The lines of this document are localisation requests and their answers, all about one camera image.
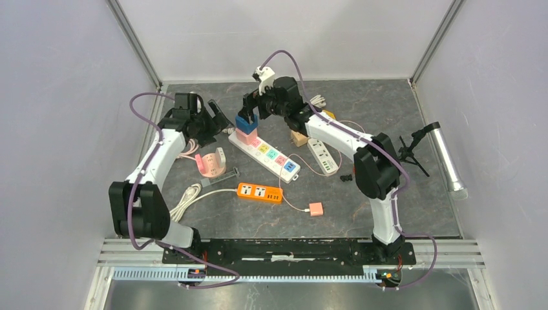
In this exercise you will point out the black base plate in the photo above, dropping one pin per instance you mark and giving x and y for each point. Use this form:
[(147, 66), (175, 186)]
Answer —
[(301, 256)]

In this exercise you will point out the small white power strip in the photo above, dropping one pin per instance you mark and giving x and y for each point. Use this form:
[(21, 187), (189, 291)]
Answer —
[(322, 157)]

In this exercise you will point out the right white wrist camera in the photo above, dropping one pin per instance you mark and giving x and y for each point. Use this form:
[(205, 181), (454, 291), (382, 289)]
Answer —
[(265, 76)]

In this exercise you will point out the orange power strip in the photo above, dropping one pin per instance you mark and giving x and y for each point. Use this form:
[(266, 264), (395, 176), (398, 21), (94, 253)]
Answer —
[(259, 193)]

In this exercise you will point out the pink round socket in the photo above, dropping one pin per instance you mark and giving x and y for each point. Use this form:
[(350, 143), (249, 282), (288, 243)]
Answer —
[(211, 165)]

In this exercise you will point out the black mini tripod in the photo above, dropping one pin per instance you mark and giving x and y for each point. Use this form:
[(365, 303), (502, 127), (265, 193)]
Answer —
[(406, 152)]

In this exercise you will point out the tan wooden cube socket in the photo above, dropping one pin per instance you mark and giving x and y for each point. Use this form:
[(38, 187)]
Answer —
[(298, 139)]

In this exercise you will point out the pink cube socket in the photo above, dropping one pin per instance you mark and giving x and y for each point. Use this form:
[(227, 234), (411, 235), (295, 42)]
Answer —
[(246, 138)]

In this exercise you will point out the pink charger plug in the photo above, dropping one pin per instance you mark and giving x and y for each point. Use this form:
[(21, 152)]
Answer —
[(316, 209)]

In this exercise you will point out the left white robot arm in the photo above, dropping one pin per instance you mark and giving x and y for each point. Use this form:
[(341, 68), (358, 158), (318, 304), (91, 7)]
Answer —
[(139, 211)]

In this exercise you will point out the silver microphone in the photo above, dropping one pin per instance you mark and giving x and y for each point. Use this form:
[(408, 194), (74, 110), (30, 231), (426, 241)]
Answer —
[(454, 184)]

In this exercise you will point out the long white power strip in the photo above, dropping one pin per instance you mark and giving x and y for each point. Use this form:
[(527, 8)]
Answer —
[(269, 157)]

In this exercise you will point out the grey flat bracket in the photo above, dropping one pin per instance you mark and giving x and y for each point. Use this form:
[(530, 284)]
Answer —
[(205, 182)]

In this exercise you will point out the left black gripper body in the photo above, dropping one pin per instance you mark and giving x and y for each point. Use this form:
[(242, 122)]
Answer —
[(205, 128)]

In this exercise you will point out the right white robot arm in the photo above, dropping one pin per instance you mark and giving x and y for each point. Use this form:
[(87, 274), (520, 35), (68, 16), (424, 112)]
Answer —
[(376, 167)]

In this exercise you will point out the small black clip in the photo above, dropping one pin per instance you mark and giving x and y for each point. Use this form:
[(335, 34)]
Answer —
[(347, 177)]

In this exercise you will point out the yellow cube socket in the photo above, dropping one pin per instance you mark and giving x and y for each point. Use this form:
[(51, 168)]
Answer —
[(328, 113)]

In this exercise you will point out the blue cube socket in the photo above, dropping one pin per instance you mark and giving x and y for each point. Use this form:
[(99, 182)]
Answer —
[(244, 126)]

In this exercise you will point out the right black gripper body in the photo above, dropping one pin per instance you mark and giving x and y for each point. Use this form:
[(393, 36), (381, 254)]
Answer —
[(267, 104)]

